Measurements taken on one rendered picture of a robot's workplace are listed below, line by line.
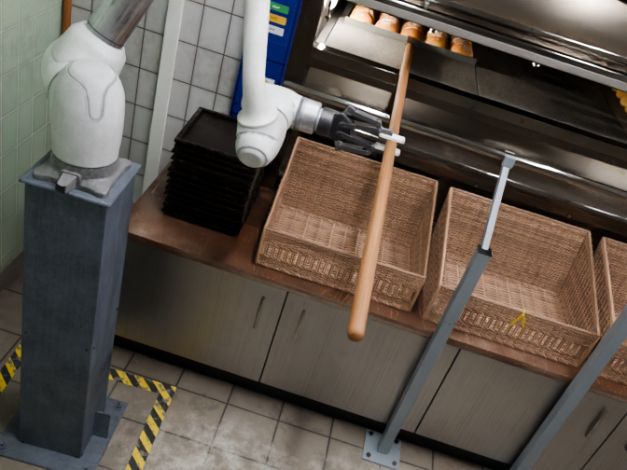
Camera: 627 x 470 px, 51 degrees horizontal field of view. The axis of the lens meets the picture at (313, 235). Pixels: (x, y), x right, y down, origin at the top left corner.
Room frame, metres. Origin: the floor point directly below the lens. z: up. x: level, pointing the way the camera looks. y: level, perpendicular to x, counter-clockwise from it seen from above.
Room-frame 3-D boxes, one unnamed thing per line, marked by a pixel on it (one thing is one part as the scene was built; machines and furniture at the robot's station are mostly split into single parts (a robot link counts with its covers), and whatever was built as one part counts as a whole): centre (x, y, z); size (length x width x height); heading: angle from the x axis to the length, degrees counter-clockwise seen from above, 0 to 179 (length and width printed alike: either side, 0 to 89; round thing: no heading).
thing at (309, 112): (1.65, 0.11, 1.19); 0.09 x 0.06 x 0.09; 0
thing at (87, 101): (1.35, 0.59, 1.17); 0.18 x 0.16 x 0.22; 35
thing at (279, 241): (1.99, -0.11, 0.72); 0.56 x 0.49 x 0.28; 91
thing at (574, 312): (1.98, -0.70, 0.72); 0.56 x 0.49 x 0.28; 91
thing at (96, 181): (1.32, 0.59, 1.03); 0.22 x 0.18 x 0.06; 2
